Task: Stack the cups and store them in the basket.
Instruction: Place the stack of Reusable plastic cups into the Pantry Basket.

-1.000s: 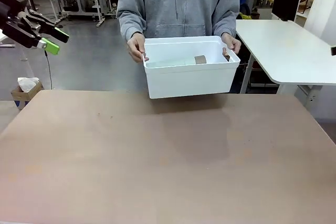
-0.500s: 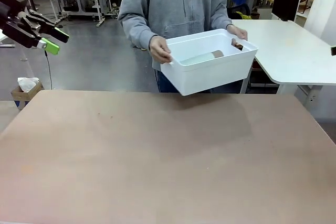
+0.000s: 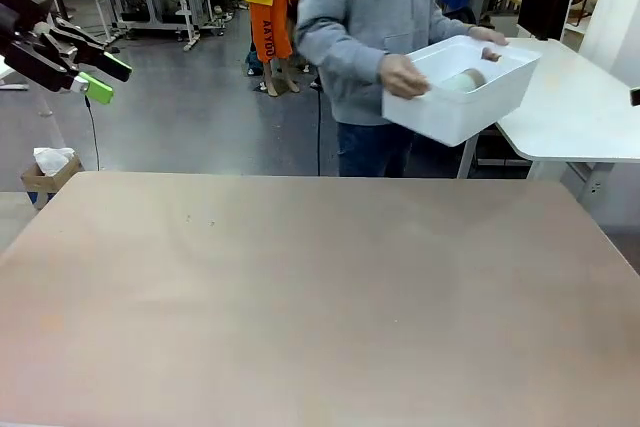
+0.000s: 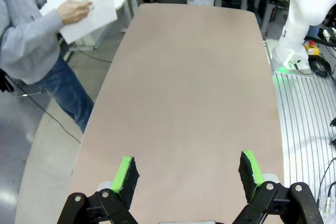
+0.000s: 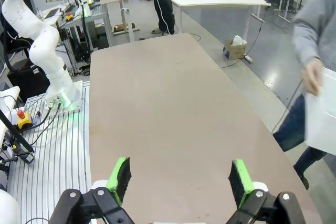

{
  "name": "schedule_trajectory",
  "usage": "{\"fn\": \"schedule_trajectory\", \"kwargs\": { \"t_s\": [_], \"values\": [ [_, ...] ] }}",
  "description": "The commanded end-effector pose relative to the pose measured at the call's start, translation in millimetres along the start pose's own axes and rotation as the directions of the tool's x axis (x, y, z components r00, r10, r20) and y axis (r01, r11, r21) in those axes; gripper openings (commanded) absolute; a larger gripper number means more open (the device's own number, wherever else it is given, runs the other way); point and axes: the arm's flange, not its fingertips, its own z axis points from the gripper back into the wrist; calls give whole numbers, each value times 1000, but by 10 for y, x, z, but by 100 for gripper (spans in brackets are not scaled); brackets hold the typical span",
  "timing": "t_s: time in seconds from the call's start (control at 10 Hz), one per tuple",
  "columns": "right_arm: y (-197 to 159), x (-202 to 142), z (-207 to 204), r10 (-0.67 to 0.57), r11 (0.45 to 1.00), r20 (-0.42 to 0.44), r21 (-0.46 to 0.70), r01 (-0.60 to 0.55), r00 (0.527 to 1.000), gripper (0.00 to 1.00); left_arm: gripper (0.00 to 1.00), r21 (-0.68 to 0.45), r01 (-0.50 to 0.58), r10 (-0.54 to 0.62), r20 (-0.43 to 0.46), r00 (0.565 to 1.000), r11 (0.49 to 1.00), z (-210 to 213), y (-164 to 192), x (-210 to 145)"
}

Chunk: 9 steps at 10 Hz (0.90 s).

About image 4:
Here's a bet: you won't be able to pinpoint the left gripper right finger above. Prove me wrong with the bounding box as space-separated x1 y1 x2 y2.
232 150 325 224

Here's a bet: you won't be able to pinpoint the black floor cable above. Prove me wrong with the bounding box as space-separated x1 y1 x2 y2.
10 77 81 144

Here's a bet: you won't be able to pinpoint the black coiled cable bundle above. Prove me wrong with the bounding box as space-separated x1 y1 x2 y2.
309 57 332 78

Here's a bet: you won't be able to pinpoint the person's blue jeans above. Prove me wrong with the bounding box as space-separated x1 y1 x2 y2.
34 56 95 134

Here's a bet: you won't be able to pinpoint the yellow emergency stop button box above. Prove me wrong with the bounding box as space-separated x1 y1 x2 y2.
304 40 320 58

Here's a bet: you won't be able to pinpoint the person's right hand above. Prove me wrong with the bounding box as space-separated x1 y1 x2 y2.
57 0 94 25

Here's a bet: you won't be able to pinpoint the black cable with metal plug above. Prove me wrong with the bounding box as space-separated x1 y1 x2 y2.
316 157 336 213

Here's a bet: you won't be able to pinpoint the person's right forearm grey sleeve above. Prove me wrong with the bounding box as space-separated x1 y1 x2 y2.
0 8 65 59

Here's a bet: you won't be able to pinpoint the ribbed aluminium mounting platform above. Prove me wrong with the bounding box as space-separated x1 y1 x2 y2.
265 39 336 224

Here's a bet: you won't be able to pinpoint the person's grey hoodie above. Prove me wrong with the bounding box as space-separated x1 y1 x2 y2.
0 0 71 85

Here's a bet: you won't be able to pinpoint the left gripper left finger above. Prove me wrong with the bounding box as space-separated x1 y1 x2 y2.
56 155 141 224

